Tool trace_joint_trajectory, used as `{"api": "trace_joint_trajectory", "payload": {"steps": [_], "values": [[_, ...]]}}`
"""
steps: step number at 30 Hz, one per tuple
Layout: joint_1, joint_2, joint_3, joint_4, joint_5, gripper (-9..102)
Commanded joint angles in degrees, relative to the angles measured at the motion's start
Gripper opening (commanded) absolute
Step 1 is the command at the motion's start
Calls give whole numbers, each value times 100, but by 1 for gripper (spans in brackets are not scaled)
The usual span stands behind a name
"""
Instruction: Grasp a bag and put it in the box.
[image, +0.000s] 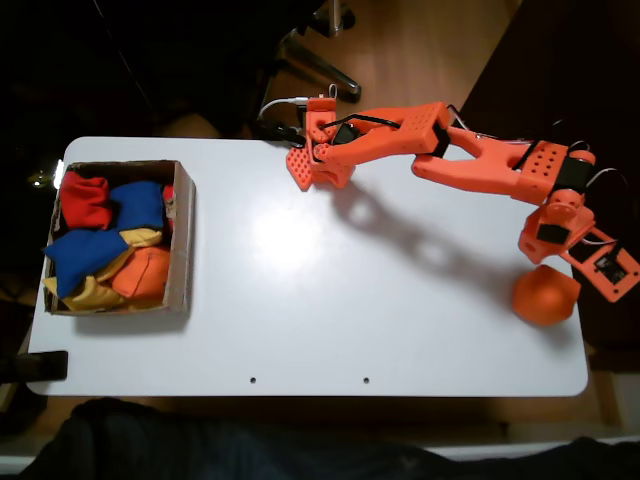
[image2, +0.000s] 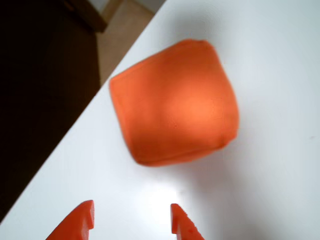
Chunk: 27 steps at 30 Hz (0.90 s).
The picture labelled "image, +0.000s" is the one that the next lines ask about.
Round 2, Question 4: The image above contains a cardboard box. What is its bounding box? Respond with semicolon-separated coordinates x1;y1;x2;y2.
42;158;197;317

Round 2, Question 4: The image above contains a black glossy clamp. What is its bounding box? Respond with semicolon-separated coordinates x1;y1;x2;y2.
257;119;307;150

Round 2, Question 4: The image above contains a pointed blue bean bag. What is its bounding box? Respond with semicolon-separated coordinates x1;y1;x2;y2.
43;228;132;297

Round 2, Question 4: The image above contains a person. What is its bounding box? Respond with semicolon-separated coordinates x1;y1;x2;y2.
19;397;640;480

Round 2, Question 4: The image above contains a yellow bean bag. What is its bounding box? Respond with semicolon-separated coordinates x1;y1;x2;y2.
42;274;166;313
94;227;166;284

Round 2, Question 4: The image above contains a white cable with plug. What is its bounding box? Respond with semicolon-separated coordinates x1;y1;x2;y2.
257;95;311;121

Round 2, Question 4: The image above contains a large orange bean bag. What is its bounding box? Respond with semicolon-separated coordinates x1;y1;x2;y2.
512;264;582;327

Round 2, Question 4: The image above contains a metal chair base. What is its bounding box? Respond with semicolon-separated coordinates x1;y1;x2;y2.
272;0;362;105

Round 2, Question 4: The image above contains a square blue bean bag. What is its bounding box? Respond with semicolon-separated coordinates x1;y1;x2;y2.
107;180;167;232

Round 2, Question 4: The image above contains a black flat table clamp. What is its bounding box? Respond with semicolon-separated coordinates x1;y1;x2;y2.
0;349;69;384

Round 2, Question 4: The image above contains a large red bean bag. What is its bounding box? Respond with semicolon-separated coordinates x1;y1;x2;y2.
59;170;114;231

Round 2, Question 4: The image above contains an orange bean bag black stitching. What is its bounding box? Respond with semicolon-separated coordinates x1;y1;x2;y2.
110;244;172;301

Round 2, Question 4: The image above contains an orange camera mount with camera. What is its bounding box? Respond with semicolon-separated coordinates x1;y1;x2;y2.
559;227;640;304

